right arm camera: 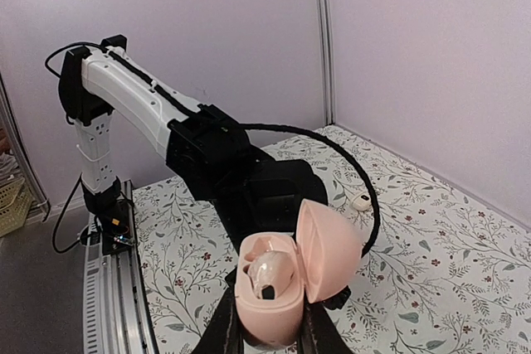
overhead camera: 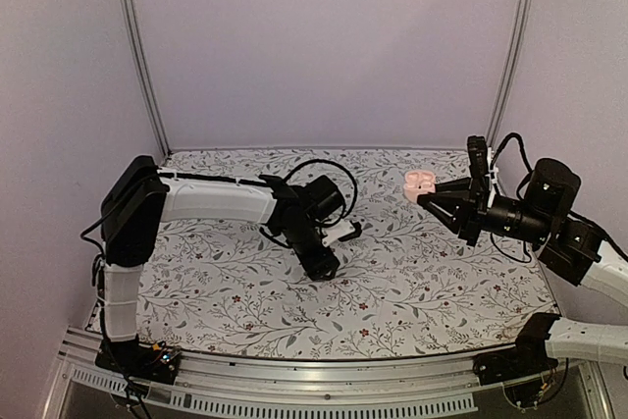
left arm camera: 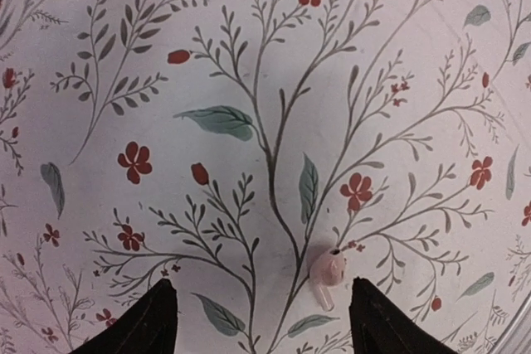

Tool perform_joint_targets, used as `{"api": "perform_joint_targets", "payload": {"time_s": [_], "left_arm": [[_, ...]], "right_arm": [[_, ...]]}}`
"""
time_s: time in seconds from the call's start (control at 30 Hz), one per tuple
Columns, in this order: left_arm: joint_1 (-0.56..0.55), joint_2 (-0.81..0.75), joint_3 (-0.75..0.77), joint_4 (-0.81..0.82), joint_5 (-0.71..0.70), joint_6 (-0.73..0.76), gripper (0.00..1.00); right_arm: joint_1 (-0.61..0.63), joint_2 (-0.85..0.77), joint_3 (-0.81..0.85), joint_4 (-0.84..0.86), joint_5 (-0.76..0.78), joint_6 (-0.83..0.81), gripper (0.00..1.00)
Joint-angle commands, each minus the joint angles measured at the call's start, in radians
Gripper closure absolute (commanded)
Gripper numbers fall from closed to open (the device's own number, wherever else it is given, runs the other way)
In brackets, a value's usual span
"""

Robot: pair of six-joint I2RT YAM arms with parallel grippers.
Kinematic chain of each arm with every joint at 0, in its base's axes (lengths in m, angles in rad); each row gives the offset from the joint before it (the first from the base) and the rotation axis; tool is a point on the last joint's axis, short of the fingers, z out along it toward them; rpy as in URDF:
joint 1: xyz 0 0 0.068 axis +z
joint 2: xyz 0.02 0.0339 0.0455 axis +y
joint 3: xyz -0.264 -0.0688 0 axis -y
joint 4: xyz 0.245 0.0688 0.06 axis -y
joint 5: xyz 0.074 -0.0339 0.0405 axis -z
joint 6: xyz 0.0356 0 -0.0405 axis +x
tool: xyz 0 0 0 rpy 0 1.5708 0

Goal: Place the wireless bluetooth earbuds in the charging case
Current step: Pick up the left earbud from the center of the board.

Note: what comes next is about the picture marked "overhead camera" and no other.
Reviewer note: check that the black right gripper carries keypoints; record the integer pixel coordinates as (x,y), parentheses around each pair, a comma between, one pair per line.
(469,210)

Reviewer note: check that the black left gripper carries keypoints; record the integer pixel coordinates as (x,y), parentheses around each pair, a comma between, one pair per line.
(317,268)

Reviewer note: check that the pink earbuds charging case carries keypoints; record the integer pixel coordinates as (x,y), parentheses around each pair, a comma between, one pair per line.
(418,183)

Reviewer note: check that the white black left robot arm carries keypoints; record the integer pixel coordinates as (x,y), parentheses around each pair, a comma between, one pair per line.
(309,217)

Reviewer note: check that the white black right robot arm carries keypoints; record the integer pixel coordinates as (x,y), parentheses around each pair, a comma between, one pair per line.
(573,248)

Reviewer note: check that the floral patterned table mat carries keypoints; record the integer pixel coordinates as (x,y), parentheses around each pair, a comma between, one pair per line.
(405,287)

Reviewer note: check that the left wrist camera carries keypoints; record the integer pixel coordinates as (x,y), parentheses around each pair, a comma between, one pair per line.
(342,231)

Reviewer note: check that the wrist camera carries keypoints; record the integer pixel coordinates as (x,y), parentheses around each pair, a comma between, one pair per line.
(342,231)
(478,153)

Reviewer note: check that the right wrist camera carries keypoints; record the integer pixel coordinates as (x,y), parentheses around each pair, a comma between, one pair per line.
(478,153)

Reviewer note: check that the aluminium front rail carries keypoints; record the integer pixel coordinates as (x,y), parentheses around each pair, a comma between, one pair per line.
(223,386)

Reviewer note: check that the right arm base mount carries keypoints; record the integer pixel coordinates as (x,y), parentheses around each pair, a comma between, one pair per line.
(529,376)

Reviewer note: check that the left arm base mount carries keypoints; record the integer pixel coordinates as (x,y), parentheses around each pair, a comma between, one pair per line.
(156,362)

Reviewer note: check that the left aluminium corner post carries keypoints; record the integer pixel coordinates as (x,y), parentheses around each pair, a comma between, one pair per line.
(144,78)

